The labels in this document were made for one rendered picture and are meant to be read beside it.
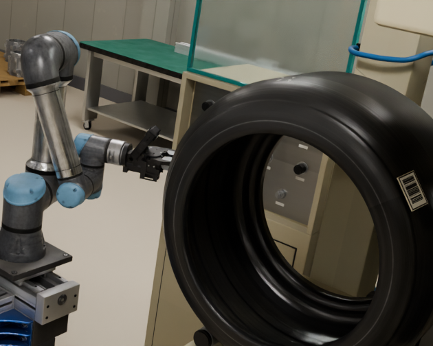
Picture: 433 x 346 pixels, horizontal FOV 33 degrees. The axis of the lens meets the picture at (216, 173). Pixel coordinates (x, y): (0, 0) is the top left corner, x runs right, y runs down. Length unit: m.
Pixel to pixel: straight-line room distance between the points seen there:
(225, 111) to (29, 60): 0.83
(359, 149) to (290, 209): 1.05
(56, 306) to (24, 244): 0.20
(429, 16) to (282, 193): 1.37
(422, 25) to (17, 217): 1.48
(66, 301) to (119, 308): 1.27
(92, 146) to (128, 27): 4.72
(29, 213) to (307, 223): 0.83
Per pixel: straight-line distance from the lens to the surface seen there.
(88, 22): 7.23
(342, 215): 1.75
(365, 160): 1.25
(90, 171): 2.21
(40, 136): 2.24
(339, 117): 1.27
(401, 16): 0.98
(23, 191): 2.15
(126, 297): 3.56
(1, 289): 2.27
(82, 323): 3.33
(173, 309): 2.59
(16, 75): 6.93
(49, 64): 2.06
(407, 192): 1.24
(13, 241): 2.21
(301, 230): 2.24
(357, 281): 1.78
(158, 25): 6.44
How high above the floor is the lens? 1.73
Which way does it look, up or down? 19 degrees down
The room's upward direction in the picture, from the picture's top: 9 degrees clockwise
